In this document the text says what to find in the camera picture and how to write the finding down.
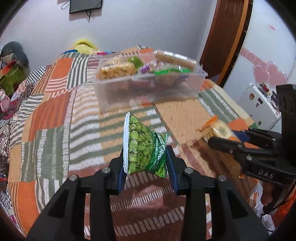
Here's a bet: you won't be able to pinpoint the yellow cracker packet orange ends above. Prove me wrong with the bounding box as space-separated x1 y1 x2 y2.
198 115 241 142

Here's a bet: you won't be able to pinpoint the green pea snack bag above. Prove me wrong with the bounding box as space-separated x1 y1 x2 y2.
123 112 168 178

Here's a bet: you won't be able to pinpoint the green edged pastry bag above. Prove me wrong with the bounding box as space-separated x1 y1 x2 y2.
154 66 192 75

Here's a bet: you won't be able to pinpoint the purple snack packet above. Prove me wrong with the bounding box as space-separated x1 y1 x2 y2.
138 61 157 74

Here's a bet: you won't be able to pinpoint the caramel rice cake pack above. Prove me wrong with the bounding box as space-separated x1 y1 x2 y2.
96 62 136 80

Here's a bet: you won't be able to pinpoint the brown cracker pack white label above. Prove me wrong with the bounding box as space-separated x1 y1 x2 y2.
154 50 198 71

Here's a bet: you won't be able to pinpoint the white sticker suitcase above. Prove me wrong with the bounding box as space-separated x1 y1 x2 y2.
237 83 281 131

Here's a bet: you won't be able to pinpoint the white wardrobe with hearts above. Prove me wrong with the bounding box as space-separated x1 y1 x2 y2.
223 1 295 101

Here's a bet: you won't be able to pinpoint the patchwork striped bedspread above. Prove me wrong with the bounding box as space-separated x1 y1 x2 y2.
1 49 295 240

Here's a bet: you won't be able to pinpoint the brown wooden door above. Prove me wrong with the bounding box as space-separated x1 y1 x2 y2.
200 0 253 87

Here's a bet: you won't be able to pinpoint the clear plastic storage bin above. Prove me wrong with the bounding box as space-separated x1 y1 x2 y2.
94 51 208 113

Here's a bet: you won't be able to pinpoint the pink stuffed rabbit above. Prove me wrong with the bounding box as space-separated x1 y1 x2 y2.
0 89 11 113

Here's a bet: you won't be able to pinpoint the green gift box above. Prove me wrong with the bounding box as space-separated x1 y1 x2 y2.
1 64 26 97

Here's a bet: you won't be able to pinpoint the yellow plush toy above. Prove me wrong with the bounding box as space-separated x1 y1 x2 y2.
70 38 99 55

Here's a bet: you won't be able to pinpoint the grey plush toy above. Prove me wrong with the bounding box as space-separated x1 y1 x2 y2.
1 41 29 68

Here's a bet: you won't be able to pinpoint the small black wall monitor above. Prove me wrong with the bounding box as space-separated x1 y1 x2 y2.
69 0 103 14

